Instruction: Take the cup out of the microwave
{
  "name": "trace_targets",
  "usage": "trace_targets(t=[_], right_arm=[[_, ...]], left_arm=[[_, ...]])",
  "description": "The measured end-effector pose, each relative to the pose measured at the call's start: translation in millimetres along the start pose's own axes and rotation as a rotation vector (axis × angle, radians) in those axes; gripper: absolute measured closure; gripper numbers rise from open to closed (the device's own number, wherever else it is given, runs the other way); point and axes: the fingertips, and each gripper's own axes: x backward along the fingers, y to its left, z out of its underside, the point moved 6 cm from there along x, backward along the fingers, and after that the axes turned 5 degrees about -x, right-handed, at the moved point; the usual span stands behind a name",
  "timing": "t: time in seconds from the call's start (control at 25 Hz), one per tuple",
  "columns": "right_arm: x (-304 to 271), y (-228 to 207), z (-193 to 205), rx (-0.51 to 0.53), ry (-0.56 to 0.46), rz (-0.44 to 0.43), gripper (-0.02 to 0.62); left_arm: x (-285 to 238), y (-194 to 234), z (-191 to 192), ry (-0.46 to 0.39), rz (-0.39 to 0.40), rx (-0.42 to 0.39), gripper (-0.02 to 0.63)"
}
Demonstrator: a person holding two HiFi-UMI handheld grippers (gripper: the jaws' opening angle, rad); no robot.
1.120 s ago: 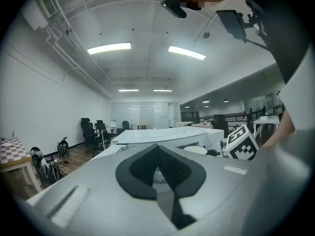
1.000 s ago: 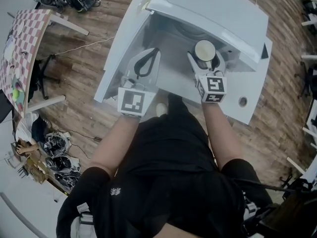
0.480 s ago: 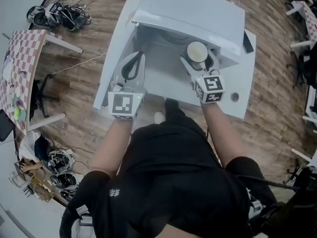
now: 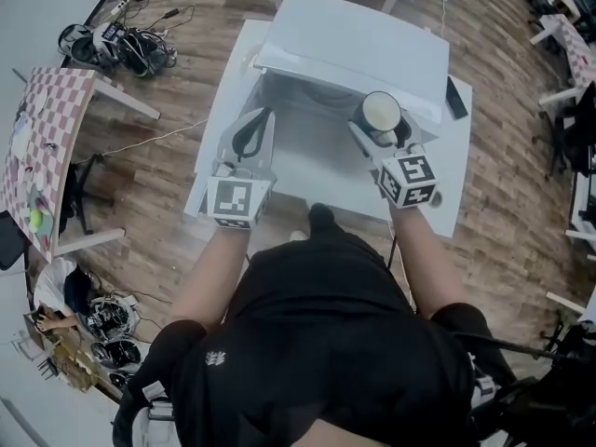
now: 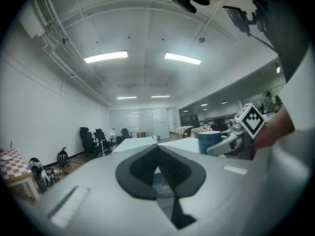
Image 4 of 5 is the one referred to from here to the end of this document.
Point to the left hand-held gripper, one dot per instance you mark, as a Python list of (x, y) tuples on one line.
[(230, 198)]

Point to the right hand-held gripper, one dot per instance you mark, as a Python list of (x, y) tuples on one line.
[(410, 180)]

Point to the white microwave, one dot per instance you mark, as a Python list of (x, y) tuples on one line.
[(354, 40)]

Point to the person's right forearm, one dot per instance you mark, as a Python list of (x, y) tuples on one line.
[(426, 259)]

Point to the person's left forearm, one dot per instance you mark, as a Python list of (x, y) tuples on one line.
[(205, 277)]

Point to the white table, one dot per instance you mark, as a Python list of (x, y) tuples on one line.
[(458, 166)]

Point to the black phone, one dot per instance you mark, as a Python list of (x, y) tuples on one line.
[(456, 98)]

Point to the person's left white shoe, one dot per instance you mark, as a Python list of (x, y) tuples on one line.
[(298, 235)]

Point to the black office chair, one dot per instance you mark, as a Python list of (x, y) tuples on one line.
[(11, 245), (570, 133), (79, 193)]

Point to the black display box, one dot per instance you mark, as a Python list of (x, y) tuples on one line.
[(111, 33)]

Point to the checkered wood-edged table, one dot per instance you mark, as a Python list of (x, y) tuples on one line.
[(56, 124)]

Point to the white black helmet headset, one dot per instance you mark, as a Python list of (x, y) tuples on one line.
[(77, 44)]

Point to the checkered white-framed table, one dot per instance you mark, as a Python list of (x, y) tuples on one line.
[(577, 54)]

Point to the person's black clothing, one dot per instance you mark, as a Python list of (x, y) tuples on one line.
[(316, 342)]

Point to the white plate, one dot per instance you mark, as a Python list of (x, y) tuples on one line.
[(41, 98)]

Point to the white metal rack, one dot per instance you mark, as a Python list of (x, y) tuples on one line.
[(582, 221)]

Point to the green round fruit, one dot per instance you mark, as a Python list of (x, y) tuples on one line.
[(36, 217)]

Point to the white cloth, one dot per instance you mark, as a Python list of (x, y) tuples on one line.
[(21, 133)]

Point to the black equipment stand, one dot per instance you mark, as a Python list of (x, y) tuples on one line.
[(507, 345)]

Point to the white waist pack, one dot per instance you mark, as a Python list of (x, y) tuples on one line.
[(156, 424)]

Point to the black router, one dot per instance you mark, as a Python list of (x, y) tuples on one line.
[(45, 370)]

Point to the white curved desk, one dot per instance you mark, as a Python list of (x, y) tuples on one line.
[(46, 412)]

